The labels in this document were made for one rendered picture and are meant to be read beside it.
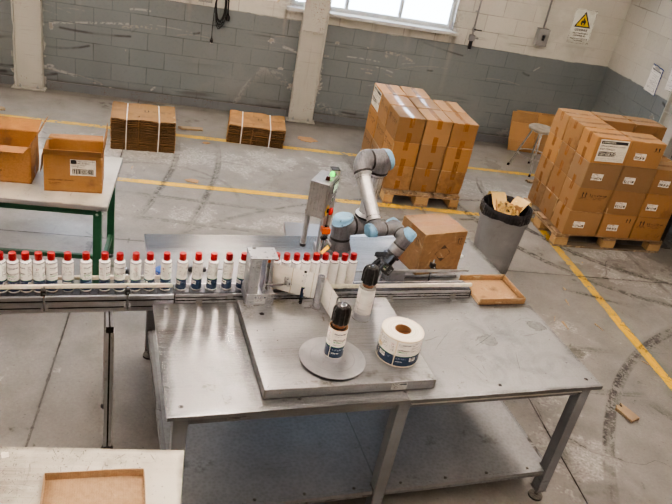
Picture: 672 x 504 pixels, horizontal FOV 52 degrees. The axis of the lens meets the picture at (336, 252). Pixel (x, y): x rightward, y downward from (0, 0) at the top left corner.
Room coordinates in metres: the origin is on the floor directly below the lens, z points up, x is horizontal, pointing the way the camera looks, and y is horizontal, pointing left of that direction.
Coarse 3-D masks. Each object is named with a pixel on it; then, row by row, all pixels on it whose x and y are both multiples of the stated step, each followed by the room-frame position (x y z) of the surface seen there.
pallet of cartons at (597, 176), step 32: (576, 128) 6.56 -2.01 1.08; (608, 128) 6.55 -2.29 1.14; (640, 128) 6.94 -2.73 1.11; (544, 160) 6.89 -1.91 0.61; (576, 160) 6.37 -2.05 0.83; (608, 160) 6.23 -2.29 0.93; (640, 160) 6.33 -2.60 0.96; (544, 192) 6.72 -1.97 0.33; (576, 192) 6.21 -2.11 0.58; (608, 192) 6.28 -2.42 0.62; (640, 192) 6.36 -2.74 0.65; (544, 224) 6.44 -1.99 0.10; (576, 224) 6.22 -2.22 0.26; (608, 224) 6.32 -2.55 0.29; (640, 224) 6.41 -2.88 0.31
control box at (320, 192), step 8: (320, 176) 3.20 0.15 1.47; (336, 176) 3.25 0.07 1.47; (312, 184) 3.13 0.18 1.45; (320, 184) 3.13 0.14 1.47; (328, 184) 3.12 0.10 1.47; (312, 192) 3.13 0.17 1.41; (320, 192) 3.12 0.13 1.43; (328, 192) 3.12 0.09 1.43; (312, 200) 3.13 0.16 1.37; (320, 200) 3.12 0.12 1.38; (328, 200) 3.14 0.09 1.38; (312, 208) 3.13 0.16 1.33; (320, 208) 3.12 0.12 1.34; (328, 208) 3.17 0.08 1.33; (320, 216) 3.12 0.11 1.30
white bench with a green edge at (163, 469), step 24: (0, 456) 1.72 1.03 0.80; (24, 456) 1.74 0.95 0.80; (48, 456) 1.76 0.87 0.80; (72, 456) 1.79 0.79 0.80; (96, 456) 1.81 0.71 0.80; (120, 456) 1.83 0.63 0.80; (144, 456) 1.85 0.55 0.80; (168, 456) 1.87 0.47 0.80; (0, 480) 1.62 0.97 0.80; (24, 480) 1.64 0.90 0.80; (168, 480) 1.76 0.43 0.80
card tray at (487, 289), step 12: (468, 276) 3.63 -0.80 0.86; (480, 276) 3.66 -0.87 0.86; (492, 276) 3.69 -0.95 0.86; (504, 276) 3.71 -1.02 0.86; (480, 288) 3.56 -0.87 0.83; (492, 288) 3.59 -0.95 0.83; (504, 288) 3.61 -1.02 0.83; (516, 288) 3.58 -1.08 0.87; (480, 300) 3.37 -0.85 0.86; (492, 300) 3.40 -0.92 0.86; (504, 300) 3.43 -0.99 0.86; (516, 300) 3.46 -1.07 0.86
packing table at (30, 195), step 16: (112, 160) 4.43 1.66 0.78; (112, 176) 4.18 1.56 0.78; (0, 192) 3.66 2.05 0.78; (16, 192) 3.70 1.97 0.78; (32, 192) 3.74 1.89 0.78; (48, 192) 3.78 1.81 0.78; (64, 192) 3.82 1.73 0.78; (80, 192) 3.86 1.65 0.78; (112, 192) 3.98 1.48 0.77; (16, 208) 3.66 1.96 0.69; (32, 208) 3.68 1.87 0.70; (48, 208) 3.70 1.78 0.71; (64, 208) 3.73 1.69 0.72; (80, 208) 3.70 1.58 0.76; (96, 208) 3.72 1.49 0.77; (112, 208) 4.42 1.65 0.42; (96, 224) 3.76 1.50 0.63; (112, 224) 4.42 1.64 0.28; (96, 240) 3.76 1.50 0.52; (112, 240) 4.42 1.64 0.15; (80, 256) 4.06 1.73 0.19; (96, 256) 3.76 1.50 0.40; (112, 256) 4.43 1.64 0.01; (96, 272) 3.76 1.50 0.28
